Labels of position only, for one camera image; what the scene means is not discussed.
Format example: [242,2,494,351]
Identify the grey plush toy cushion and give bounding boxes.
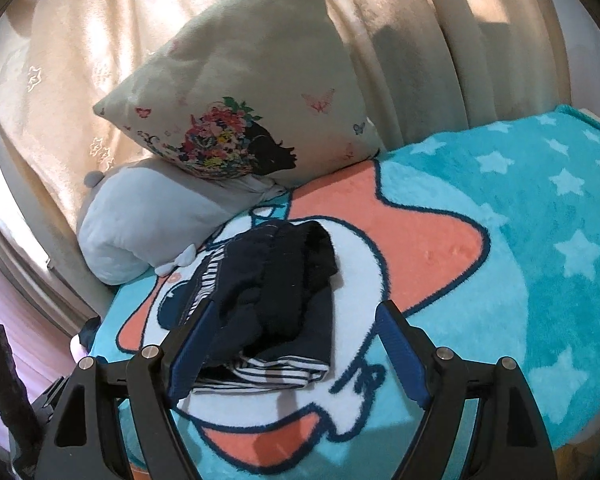
[76,158,285,285]

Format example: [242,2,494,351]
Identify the teal cartoon fleece blanket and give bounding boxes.
[86,104,600,480]

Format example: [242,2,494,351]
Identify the peach star-embroidered curtain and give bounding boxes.
[0,0,571,321]

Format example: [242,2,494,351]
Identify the beige floral print pillow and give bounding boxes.
[94,0,382,186]

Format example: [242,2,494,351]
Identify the navy striped baby pants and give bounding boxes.
[170,220,338,399]

